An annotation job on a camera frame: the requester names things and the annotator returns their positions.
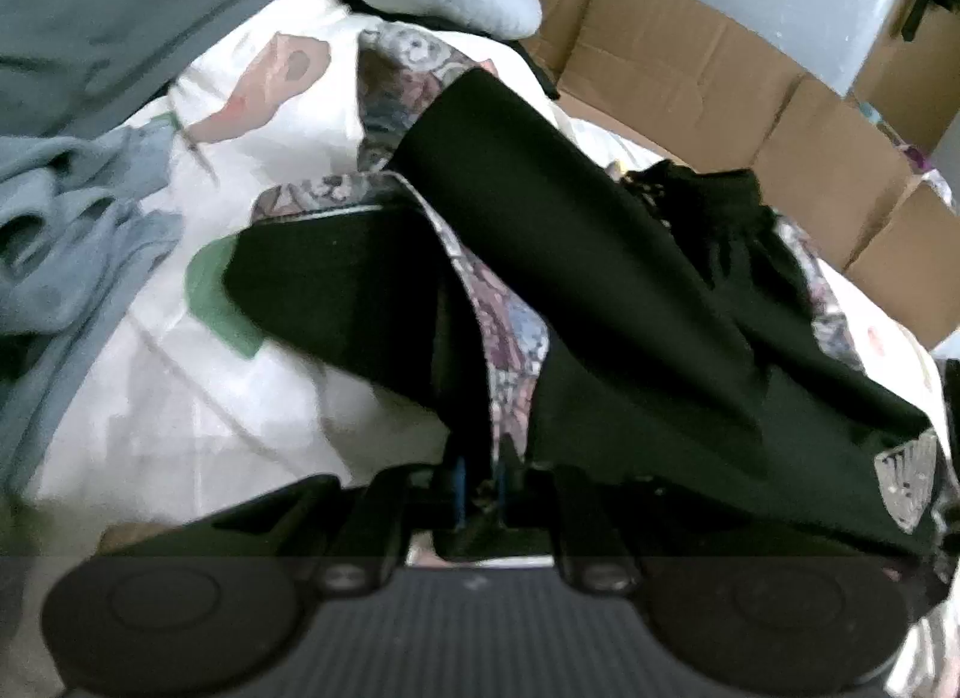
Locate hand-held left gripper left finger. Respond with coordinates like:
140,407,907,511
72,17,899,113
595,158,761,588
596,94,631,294
187,443,470,590

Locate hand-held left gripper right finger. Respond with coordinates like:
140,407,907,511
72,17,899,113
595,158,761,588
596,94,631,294
491,443,758,590

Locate black shorts patterned side stripes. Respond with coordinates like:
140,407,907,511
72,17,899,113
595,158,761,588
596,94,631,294
221,19,946,564

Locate white printed blanket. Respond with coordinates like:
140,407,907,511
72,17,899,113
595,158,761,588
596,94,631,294
30,0,946,541

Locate brown cardboard sheet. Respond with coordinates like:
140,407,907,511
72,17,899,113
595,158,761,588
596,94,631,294
450,0,960,350

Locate light blue cloth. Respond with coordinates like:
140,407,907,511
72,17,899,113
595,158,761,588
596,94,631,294
0,121,185,489

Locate purple white package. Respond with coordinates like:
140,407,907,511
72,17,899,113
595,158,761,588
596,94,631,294
896,139,946,182

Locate tall brown panel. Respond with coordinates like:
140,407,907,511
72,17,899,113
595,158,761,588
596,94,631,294
855,0,960,152

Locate grey bed sheet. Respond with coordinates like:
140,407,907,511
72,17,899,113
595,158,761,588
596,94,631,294
0,0,323,145

